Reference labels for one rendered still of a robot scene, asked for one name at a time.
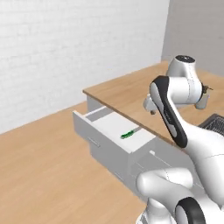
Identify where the white open drawer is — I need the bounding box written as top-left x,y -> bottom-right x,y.
72,105 -> 158,177

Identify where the white drawer handle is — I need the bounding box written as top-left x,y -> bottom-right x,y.
87,136 -> 102,149

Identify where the white cabinet handle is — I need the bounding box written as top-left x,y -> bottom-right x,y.
114,171 -> 125,182

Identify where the white base cabinet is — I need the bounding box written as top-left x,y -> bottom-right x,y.
86,95 -> 206,205

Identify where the green handled knife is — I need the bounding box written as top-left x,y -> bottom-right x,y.
120,127 -> 142,140

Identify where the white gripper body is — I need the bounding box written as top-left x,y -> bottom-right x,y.
143,94 -> 158,116

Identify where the pale grey bottle dark top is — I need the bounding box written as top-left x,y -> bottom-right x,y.
194,83 -> 214,111

